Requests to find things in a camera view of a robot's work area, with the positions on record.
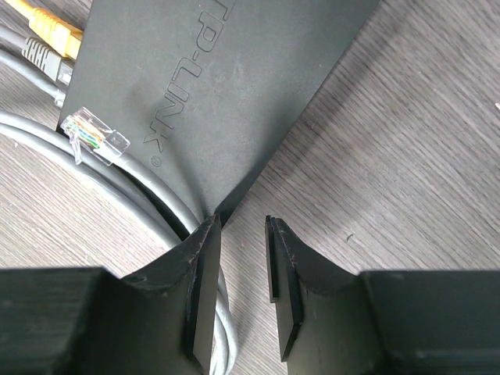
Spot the black network switch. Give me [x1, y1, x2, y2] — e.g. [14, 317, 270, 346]
[62, 0, 377, 220]

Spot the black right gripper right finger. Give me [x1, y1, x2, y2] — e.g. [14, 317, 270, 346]
[265, 216, 499, 374]

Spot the short yellow ethernet cable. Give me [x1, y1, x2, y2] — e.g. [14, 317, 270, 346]
[7, 0, 84, 60]

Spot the grey ethernet cable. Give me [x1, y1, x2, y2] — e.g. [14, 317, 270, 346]
[0, 105, 240, 375]
[0, 25, 75, 109]

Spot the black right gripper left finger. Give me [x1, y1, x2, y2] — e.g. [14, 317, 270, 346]
[1, 216, 221, 374]

